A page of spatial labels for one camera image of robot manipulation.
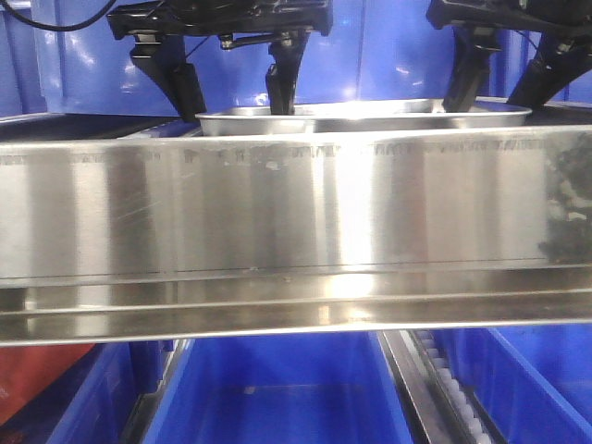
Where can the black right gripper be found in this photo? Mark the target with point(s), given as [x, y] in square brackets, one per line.
[557, 62]

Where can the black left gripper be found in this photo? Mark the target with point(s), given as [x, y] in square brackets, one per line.
[158, 28]

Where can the silver metal tray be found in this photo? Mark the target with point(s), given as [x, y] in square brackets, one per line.
[379, 115]

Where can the blue crate upper right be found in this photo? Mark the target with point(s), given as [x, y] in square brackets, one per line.
[517, 49]

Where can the large blue crate upper middle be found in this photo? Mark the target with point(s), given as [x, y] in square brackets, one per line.
[376, 50]

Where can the blue crate upper left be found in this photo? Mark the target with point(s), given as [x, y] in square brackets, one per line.
[21, 91]

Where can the blue bin lower right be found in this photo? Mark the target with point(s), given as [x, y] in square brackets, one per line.
[534, 382]

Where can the blue bin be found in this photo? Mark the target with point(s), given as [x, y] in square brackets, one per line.
[103, 403]
[296, 388]
[534, 382]

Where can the blue bin lower middle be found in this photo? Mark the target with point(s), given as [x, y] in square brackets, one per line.
[296, 388]

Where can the white roller conveyor track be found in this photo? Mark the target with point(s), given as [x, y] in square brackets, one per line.
[455, 404]

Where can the blue bin lower left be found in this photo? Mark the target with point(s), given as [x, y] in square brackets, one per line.
[103, 403]

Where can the red bin lower left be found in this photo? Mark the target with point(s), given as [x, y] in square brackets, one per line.
[26, 371]

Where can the stainless steel shelf front rail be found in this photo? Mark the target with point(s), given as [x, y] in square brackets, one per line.
[204, 237]

